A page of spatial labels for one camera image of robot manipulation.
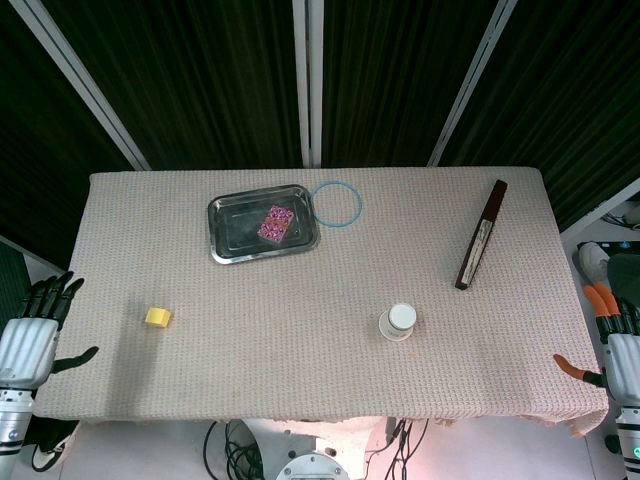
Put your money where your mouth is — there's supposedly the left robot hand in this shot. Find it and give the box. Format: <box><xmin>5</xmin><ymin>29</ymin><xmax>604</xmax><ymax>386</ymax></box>
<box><xmin>0</xmin><ymin>271</ymin><xmax>100</xmax><ymax>390</ymax></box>

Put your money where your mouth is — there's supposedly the pink woven tablecloth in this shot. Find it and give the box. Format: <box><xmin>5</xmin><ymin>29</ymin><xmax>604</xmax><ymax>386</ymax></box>
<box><xmin>30</xmin><ymin>166</ymin><xmax>610</xmax><ymax>441</ymax></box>

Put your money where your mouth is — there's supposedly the blue rubber ring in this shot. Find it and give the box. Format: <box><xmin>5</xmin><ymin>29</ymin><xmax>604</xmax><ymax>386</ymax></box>
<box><xmin>309</xmin><ymin>180</ymin><xmax>364</xmax><ymax>229</ymax></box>

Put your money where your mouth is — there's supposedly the yellow cube block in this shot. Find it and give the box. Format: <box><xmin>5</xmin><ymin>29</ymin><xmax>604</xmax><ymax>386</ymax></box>
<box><xmin>144</xmin><ymin>306</ymin><xmax>174</xmax><ymax>329</ymax></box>

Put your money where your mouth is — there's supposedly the dark folded hand fan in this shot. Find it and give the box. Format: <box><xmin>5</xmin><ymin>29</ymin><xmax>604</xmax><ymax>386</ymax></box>
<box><xmin>454</xmin><ymin>179</ymin><xmax>509</xmax><ymax>291</ymax></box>

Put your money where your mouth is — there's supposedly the robot base column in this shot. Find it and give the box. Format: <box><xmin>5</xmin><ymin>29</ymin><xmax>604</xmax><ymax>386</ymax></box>
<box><xmin>238</xmin><ymin>417</ymin><xmax>386</xmax><ymax>480</ymax></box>

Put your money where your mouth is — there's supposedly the black and white sneaker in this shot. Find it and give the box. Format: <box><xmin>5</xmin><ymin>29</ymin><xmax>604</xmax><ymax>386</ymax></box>
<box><xmin>30</xmin><ymin>419</ymin><xmax>80</xmax><ymax>472</ymax></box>

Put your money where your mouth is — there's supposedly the white paper cup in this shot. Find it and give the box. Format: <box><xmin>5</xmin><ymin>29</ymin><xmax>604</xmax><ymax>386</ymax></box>
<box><xmin>377</xmin><ymin>302</ymin><xmax>418</xmax><ymax>342</ymax></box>

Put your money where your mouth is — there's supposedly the black floor device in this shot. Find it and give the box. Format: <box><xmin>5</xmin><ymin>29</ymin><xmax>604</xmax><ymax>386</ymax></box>
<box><xmin>577</xmin><ymin>239</ymin><xmax>640</xmax><ymax>256</ymax></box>

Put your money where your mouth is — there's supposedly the white screen frame post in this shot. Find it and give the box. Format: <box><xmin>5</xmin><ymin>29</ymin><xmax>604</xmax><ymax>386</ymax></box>
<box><xmin>291</xmin><ymin>0</ymin><xmax>324</xmax><ymax>169</ymax></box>
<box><xmin>427</xmin><ymin>0</ymin><xmax>519</xmax><ymax>167</ymax></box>
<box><xmin>10</xmin><ymin>0</ymin><xmax>152</xmax><ymax>172</ymax></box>

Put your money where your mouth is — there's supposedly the black cable bundle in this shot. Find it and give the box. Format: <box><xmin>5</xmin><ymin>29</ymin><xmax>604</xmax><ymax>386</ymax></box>
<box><xmin>202</xmin><ymin>418</ymin><xmax>265</xmax><ymax>480</ymax></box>

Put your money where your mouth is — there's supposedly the metal rectangular tray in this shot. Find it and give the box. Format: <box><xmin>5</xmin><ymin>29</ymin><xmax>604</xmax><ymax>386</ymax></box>
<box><xmin>207</xmin><ymin>184</ymin><xmax>321</xmax><ymax>265</ymax></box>

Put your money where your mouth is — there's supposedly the pink patterned card box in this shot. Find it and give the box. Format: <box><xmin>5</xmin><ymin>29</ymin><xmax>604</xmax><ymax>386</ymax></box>
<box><xmin>257</xmin><ymin>204</ymin><xmax>295</xmax><ymax>245</ymax></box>

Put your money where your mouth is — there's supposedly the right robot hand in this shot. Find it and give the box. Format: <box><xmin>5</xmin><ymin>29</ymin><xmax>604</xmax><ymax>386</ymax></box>
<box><xmin>553</xmin><ymin>282</ymin><xmax>640</xmax><ymax>407</ymax></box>

